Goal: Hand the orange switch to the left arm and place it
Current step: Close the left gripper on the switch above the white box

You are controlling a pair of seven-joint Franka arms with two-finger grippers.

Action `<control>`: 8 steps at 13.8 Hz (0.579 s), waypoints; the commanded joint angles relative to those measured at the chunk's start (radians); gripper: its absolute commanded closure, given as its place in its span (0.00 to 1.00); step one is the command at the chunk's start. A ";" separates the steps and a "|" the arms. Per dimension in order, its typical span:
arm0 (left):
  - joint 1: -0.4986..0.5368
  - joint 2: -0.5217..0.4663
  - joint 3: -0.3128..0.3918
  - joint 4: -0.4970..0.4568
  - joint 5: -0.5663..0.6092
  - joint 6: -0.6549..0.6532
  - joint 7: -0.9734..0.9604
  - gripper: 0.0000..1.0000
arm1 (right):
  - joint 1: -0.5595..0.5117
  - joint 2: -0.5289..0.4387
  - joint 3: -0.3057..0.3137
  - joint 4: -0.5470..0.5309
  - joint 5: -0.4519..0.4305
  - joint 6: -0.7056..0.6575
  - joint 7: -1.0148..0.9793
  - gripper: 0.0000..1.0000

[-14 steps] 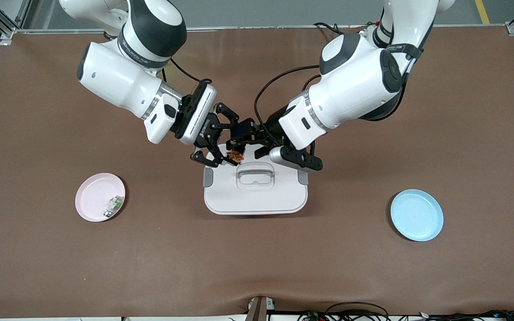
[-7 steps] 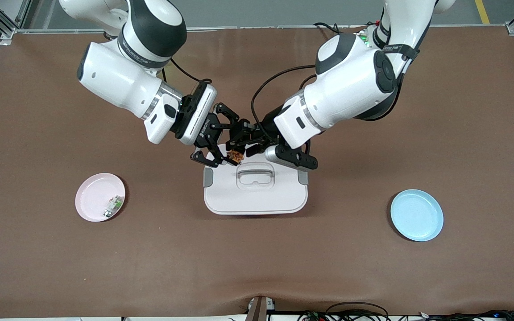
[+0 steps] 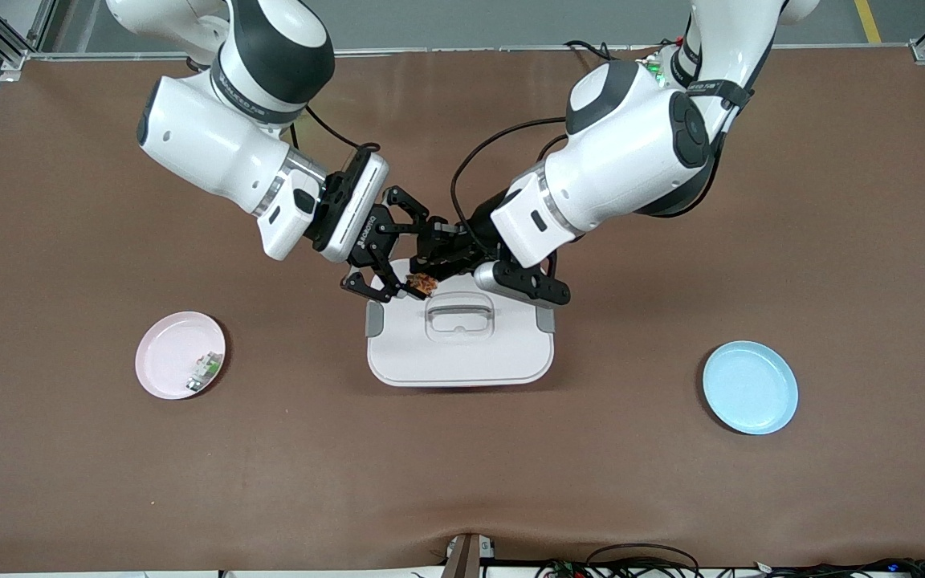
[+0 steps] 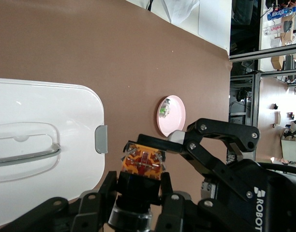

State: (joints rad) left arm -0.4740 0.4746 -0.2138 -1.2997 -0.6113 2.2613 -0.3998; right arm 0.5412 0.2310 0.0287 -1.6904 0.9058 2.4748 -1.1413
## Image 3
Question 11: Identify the light blue plate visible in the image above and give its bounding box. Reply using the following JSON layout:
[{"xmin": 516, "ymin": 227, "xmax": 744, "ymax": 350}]
[{"xmin": 702, "ymin": 340, "xmax": 799, "ymax": 436}]

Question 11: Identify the black right camera cable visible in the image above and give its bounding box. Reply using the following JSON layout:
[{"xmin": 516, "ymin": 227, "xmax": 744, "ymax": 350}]
[{"xmin": 302, "ymin": 104, "xmax": 381, "ymax": 155}]

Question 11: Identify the black cable loop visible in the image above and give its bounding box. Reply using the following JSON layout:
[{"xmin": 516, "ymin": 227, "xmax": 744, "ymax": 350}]
[{"xmin": 585, "ymin": 543, "xmax": 702, "ymax": 578}]

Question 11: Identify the clear table edge strip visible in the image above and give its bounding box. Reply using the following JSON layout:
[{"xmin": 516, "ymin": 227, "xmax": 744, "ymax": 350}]
[{"xmin": 25, "ymin": 44, "xmax": 925, "ymax": 62}]

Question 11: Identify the pink plate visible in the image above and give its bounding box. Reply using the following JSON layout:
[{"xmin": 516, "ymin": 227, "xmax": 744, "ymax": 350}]
[{"xmin": 135, "ymin": 311, "xmax": 227, "ymax": 401}]

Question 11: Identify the black camera cable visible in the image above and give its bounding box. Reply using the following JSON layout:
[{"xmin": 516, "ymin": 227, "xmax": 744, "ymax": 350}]
[
  {"xmin": 302, "ymin": 104, "xmax": 381, "ymax": 155},
  {"xmin": 450, "ymin": 116, "xmax": 569, "ymax": 242}
]

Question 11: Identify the aluminium camera mast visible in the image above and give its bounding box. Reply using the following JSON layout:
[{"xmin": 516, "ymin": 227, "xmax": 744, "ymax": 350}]
[{"xmin": 441, "ymin": 531, "xmax": 497, "ymax": 578}]

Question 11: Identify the black arm base cable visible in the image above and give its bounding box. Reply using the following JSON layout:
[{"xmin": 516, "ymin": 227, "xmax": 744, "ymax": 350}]
[{"xmin": 564, "ymin": 39, "xmax": 617, "ymax": 63}]

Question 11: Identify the black left camera cable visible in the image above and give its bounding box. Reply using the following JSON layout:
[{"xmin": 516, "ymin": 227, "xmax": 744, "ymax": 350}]
[{"xmin": 450, "ymin": 116, "xmax": 569, "ymax": 242}]

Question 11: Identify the green and white switch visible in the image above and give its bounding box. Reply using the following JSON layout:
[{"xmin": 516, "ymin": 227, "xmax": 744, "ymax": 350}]
[{"xmin": 185, "ymin": 352, "xmax": 224, "ymax": 394}]

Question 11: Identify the white lidded storage box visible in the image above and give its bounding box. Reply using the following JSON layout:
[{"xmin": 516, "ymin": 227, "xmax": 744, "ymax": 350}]
[{"xmin": 366, "ymin": 258, "xmax": 556, "ymax": 389}]

